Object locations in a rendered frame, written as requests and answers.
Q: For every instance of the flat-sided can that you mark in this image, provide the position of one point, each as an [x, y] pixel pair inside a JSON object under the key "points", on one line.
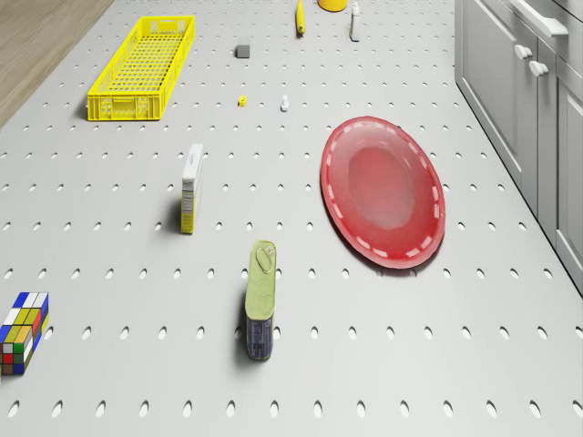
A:
{"points": [[260, 296]]}

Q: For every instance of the red plate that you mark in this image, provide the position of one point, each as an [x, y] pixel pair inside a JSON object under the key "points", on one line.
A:
{"points": [[382, 191]]}

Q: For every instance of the white and yellow box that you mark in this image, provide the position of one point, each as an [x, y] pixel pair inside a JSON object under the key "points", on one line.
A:
{"points": [[189, 200]]}

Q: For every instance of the small white bolt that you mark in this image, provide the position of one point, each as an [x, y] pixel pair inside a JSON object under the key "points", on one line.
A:
{"points": [[284, 104]]}

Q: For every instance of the grey cube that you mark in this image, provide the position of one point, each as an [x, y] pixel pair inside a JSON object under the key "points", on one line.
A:
{"points": [[242, 51]]}

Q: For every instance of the banana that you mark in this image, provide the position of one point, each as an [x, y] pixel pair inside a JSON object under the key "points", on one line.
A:
{"points": [[300, 18]]}

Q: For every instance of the small white bottle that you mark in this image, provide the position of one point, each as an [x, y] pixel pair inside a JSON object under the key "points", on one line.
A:
{"points": [[354, 25]]}

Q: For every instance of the yellow basket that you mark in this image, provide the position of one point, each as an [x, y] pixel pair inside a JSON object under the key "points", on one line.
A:
{"points": [[111, 108]]}

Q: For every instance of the yellow bowl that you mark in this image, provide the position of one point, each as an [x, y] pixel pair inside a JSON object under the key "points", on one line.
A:
{"points": [[332, 4]]}

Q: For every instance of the white cabinet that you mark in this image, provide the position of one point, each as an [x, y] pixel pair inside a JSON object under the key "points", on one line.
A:
{"points": [[501, 91]]}

